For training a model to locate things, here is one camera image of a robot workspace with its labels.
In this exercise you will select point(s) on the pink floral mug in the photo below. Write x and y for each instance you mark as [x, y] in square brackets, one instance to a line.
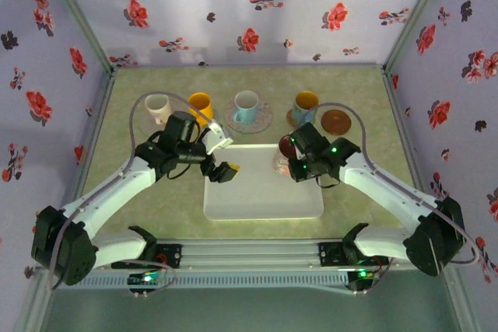
[280, 163]

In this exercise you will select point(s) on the pale pink mug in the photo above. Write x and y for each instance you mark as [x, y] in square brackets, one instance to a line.
[157, 104]

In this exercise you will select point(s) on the blue mug with yellow interior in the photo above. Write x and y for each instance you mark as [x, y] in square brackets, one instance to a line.
[305, 100]

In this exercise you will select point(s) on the light blue mug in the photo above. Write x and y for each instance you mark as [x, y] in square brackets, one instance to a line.
[247, 104]

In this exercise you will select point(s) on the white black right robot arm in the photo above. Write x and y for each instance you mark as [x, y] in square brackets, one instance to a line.
[381, 192]

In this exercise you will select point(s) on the round white rabbit floral coaster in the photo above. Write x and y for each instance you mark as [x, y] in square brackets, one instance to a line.
[264, 118]

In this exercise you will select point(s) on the white rectangular tray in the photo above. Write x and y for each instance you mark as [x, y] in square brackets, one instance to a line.
[264, 200]

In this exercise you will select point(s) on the small green-lit circuit board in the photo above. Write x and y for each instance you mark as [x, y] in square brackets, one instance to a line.
[144, 278]
[363, 279]

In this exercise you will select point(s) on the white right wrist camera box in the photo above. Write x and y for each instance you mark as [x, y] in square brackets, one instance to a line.
[300, 153]

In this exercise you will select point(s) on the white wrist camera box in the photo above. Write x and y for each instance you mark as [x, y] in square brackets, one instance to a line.
[216, 139]
[300, 153]

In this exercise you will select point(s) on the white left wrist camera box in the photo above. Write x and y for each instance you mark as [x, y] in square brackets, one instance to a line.
[216, 139]

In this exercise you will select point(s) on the aluminium mounting rail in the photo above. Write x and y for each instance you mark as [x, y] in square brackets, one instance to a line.
[249, 254]

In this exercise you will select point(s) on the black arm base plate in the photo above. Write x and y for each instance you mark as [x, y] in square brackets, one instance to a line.
[328, 254]
[173, 256]

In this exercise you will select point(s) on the aluminium enclosure frame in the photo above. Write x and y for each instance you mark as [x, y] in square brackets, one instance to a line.
[82, 17]

